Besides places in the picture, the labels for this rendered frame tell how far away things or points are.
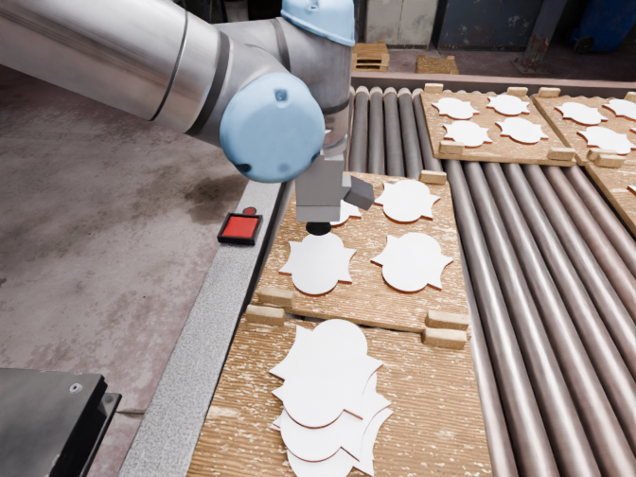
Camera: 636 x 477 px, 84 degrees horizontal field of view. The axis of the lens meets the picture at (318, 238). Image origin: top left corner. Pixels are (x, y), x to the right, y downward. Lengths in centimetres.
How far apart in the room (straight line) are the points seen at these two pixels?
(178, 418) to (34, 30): 45
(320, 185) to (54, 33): 32
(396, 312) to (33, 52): 52
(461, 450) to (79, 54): 52
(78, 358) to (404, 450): 158
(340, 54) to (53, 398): 55
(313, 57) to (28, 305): 199
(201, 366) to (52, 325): 153
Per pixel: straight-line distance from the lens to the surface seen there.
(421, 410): 53
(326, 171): 46
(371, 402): 48
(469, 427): 54
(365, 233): 70
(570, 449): 60
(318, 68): 41
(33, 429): 60
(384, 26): 507
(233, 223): 75
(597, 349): 71
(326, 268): 62
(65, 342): 197
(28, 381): 64
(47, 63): 25
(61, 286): 222
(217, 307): 63
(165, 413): 57
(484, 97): 137
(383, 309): 59
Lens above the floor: 141
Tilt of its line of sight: 44 degrees down
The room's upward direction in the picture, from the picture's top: straight up
